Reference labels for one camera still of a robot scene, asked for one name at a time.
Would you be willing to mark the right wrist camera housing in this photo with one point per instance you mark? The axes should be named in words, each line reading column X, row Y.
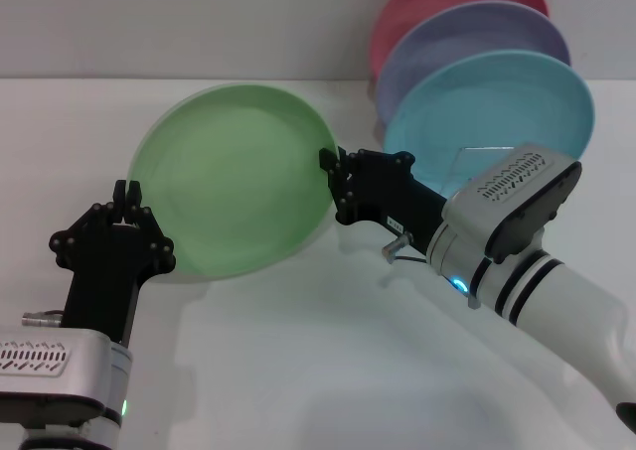
column 512, row 201

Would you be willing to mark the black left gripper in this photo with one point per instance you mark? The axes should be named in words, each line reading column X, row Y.
column 104, row 281

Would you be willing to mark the purple round plate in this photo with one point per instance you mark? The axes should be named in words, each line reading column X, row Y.
column 447, row 38

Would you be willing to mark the teal round plate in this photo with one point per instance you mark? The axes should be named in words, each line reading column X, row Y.
column 497, row 102

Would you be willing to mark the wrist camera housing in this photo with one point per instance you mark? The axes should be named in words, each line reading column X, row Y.
column 512, row 201
column 49, row 370

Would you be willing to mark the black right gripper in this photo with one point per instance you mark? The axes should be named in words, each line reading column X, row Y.
column 387, row 192

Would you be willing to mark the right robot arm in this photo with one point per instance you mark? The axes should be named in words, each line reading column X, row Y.
column 561, row 311

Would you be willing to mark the left wrist camera housing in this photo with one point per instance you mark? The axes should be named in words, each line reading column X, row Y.
column 49, row 370

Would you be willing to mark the green round plate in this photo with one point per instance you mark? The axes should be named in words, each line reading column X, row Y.
column 233, row 182

